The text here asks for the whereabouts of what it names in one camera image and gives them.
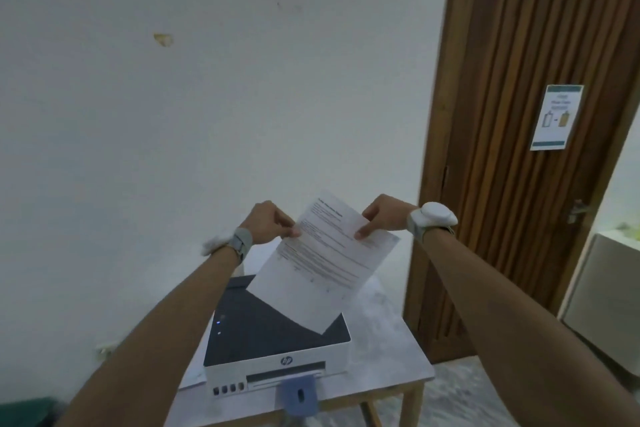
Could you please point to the person's right hand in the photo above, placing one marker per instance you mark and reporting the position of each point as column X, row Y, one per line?
column 391, row 217

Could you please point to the person's left hand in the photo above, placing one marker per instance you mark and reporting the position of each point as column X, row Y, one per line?
column 264, row 224

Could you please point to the person's left thumb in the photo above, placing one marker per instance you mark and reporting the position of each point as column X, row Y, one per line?
column 291, row 234

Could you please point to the person's right thumb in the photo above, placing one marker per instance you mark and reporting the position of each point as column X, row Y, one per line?
column 366, row 231

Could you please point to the printed white paper sheet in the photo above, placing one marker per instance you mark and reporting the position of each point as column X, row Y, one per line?
column 320, row 266

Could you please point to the person's right forearm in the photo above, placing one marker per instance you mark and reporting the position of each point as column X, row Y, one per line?
column 510, row 326

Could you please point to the person's left forearm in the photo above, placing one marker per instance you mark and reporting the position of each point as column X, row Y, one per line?
column 165, row 331

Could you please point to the grey wristband with white tracker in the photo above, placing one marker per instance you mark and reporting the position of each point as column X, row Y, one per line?
column 234, row 243

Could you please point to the white wrist tracker with band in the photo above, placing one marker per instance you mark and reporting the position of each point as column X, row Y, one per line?
column 433, row 217

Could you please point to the white and dark printer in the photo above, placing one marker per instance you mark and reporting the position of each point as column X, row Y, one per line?
column 270, row 341

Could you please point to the small wooden table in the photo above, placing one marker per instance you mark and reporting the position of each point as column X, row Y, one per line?
column 385, row 351

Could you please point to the blue printer output tray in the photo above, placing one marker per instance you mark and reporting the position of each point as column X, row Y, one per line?
column 299, row 394

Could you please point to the brown wooden slatted door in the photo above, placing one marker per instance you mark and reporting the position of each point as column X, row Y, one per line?
column 525, row 141

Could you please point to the white sign with teal border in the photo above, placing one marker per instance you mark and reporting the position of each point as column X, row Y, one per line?
column 556, row 117

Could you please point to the white cabinet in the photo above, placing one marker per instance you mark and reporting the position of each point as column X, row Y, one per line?
column 602, row 301

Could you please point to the dark green object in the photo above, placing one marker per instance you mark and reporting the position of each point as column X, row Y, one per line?
column 25, row 411

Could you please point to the brown wooden door frame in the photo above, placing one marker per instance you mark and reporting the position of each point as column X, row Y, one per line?
column 440, row 141

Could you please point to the white wall socket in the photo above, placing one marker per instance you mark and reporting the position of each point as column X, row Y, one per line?
column 103, row 349

